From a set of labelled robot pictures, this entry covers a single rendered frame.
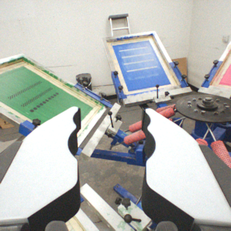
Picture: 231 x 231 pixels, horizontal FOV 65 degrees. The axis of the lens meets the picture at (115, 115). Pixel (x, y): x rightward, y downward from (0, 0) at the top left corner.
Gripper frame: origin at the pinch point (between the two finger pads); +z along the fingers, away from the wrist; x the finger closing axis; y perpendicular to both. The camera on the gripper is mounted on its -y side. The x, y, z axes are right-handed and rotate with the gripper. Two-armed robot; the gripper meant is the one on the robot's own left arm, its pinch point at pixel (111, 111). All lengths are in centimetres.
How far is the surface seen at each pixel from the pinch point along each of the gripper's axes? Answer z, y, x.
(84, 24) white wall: 382, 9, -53
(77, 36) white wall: 379, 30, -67
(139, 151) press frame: 70, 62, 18
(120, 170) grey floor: 158, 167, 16
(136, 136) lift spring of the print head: 70, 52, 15
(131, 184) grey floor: 135, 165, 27
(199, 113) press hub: 61, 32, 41
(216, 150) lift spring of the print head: 47, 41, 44
